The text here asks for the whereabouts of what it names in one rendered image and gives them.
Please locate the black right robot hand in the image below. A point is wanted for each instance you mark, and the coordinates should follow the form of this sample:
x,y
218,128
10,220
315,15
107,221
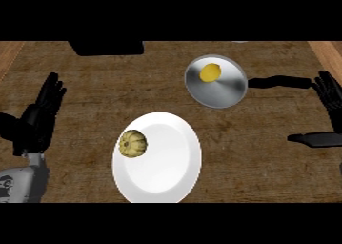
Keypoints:
x,y
340,111

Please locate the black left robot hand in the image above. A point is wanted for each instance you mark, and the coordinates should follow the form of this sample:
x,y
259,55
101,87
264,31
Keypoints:
x,y
35,130

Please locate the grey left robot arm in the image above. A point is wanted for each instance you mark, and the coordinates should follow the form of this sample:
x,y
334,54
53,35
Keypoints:
x,y
16,184

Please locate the pale yellow lemon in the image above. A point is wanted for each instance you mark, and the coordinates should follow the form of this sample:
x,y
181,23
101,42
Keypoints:
x,y
134,144

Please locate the white oval plate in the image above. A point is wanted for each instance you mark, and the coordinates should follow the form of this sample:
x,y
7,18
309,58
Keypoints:
x,y
166,165

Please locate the black box appliance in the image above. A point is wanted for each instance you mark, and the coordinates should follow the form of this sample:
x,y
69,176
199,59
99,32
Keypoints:
x,y
109,47

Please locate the pale grey object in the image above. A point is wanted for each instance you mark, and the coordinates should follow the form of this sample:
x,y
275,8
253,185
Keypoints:
x,y
240,41

